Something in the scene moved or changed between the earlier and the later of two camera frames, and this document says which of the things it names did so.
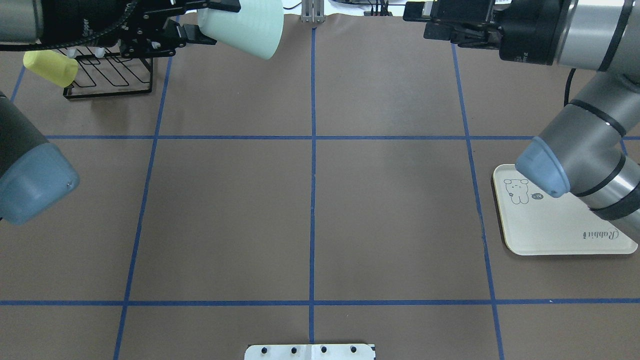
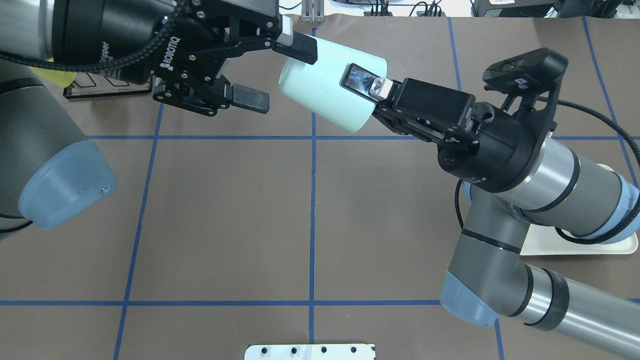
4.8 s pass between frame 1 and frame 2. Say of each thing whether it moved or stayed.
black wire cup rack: stayed
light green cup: moved
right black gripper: moved
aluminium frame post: stayed
